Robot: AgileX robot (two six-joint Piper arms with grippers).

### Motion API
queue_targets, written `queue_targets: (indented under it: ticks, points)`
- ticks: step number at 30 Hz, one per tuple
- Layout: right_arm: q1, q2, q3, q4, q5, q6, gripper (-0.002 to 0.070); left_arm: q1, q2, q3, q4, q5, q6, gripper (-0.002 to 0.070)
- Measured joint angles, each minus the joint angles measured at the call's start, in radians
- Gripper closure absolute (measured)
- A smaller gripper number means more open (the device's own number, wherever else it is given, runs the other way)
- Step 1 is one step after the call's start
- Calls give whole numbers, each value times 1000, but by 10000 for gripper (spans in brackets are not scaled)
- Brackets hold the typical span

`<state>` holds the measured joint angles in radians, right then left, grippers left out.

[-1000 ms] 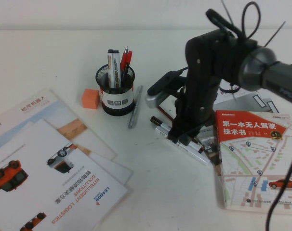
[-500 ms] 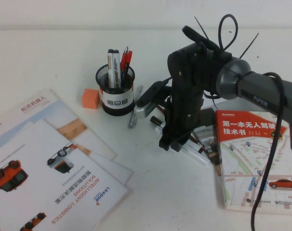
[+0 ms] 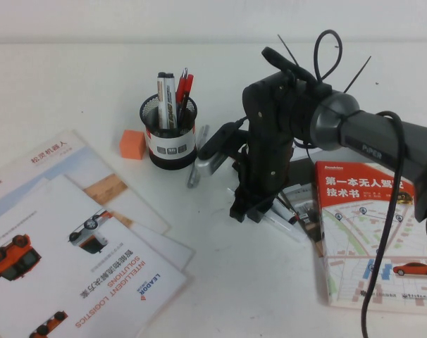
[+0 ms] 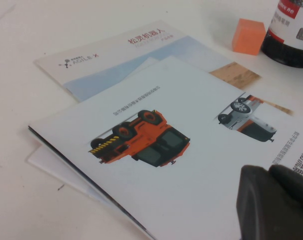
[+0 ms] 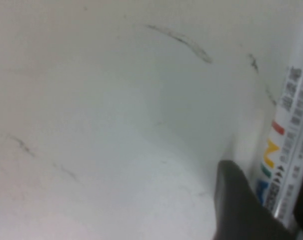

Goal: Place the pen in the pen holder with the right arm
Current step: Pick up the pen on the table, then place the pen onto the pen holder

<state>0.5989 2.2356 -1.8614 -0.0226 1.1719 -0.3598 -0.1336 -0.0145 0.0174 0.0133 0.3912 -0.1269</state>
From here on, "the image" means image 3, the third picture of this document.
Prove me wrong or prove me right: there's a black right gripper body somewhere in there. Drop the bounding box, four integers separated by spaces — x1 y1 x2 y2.
234 72 296 212

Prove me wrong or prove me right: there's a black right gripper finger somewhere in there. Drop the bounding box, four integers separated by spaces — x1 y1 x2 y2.
230 201 249 224
249 205 271 225

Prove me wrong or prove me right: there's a white paint marker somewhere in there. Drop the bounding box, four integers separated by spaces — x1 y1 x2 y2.
264 213 305 244

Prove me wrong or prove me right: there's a black mesh pen holder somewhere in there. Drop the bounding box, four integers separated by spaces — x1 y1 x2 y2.
139 93 198 172

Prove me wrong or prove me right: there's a red capped pen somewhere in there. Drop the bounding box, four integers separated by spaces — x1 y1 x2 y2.
178 73 194 126

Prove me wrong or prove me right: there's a white marker with black cap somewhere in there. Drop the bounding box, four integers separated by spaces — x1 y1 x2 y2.
271 199 301 225

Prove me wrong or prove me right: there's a grey AgileX brochure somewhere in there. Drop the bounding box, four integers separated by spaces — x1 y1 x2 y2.
282 147 326 260

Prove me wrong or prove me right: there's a white paper sheet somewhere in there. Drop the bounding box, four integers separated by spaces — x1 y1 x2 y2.
104 209 196 272

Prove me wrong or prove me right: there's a black zip tie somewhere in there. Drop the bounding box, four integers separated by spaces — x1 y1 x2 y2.
343 56 372 94
276 34 299 68

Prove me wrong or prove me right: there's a red and white map book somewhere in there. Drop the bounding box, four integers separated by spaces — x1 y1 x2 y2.
314 161 427 314

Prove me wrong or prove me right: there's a grey marker with black cap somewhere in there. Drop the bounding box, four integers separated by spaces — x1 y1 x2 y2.
156 72 179 130

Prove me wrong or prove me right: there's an orange foam cube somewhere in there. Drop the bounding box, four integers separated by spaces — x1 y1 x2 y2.
118 130 146 161

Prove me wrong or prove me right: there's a LEADOR brochure with orange vehicles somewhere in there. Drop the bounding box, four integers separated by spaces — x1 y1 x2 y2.
0 175 195 338

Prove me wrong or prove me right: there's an AgileX brochure with wood picture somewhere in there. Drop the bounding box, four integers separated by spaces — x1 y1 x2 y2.
0 130 172 235

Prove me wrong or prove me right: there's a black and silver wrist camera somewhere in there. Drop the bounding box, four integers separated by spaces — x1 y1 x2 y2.
194 120 250 178

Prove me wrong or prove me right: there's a black camera cable with plug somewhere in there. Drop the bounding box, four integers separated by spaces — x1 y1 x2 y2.
261 30 342 92

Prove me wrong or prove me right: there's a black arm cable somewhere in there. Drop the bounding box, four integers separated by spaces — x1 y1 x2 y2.
360 111 407 338

